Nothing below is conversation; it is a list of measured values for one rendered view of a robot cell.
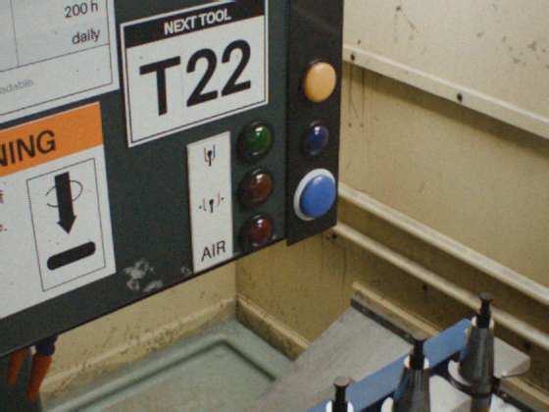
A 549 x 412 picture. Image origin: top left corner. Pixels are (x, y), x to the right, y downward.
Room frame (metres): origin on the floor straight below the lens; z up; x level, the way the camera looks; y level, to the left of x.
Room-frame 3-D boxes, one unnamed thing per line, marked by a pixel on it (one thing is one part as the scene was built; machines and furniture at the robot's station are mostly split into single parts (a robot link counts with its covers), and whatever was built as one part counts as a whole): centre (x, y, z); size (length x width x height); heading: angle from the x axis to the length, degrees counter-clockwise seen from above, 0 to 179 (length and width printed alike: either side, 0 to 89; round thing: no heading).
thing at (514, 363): (0.85, -0.27, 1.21); 0.07 x 0.05 x 0.01; 40
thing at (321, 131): (0.53, -0.03, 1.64); 0.02 x 0.01 x 0.02; 130
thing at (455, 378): (0.81, -0.23, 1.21); 0.06 x 0.06 x 0.03
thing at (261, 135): (0.50, 0.01, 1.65); 0.02 x 0.01 x 0.02; 130
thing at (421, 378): (0.74, -0.15, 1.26); 0.04 x 0.04 x 0.07
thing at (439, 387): (0.77, -0.19, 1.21); 0.07 x 0.05 x 0.01; 40
